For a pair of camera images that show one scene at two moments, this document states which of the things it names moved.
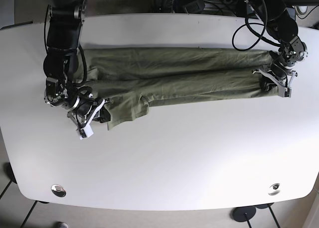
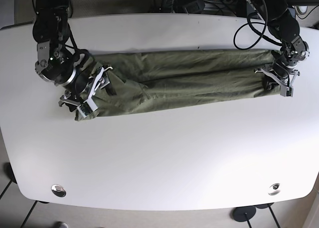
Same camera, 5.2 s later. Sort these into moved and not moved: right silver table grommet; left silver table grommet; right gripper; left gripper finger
Moved: left gripper finger
Not moved: left silver table grommet; right gripper; right silver table grommet
